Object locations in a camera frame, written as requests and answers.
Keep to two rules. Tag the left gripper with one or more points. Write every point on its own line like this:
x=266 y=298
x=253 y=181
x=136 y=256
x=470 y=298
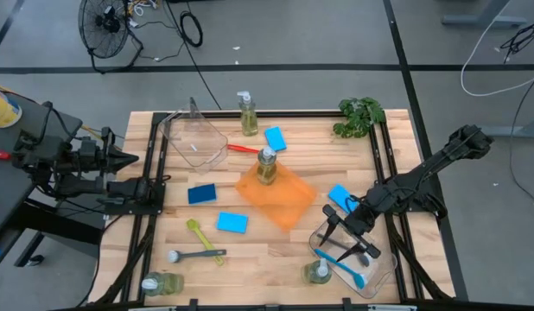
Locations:
x=94 y=155

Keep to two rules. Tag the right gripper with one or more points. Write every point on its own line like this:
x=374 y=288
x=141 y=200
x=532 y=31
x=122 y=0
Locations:
x=364 y=213

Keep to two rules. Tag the grey dish brush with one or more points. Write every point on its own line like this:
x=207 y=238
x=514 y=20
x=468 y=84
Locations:
x=198 y=255
x=336 y=245

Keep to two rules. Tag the blue dish brush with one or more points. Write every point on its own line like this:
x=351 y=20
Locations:
x=336 y=263

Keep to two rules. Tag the blue kitchen sponge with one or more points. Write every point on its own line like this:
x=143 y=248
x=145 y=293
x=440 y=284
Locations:
x=202 y=194
x=275 y=139
x=232 y=222
x=339 y=196

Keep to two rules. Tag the yellow-green pump soap bottle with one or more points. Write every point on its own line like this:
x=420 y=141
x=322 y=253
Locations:
x=249 y=121
x=314 y=273
x=167 y=283
x=266 y=170

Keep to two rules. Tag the red dish brush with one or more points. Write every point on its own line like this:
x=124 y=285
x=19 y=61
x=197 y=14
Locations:
x=241 y=149

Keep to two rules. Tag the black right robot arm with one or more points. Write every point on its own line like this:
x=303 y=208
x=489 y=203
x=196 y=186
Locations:
x=422 y=173

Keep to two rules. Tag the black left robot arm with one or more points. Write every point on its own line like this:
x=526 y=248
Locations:
x=124 y=190

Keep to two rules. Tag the clear plastic bin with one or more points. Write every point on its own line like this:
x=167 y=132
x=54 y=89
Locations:
x=193 y=138
x=379 y=276

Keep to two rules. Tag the green dish brush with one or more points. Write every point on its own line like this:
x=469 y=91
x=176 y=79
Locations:
x=192 y=225

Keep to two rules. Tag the dark grey side table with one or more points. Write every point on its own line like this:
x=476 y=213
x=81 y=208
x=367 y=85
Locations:
x=8 y=185

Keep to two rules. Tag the green potted plant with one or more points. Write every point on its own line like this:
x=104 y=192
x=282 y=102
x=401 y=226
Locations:
x=360 y=116

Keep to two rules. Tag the black floor fan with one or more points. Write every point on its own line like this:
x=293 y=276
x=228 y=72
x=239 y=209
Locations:
x=103 y=26

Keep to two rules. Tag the grey desk foot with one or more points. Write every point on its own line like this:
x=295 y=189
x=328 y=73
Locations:
x=509 y=131

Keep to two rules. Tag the grey desk leg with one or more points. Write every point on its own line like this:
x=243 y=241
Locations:
x=483 y=20

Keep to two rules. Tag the black aluminium rig frame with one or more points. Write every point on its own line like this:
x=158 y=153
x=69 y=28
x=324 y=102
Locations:
x=293 y=114

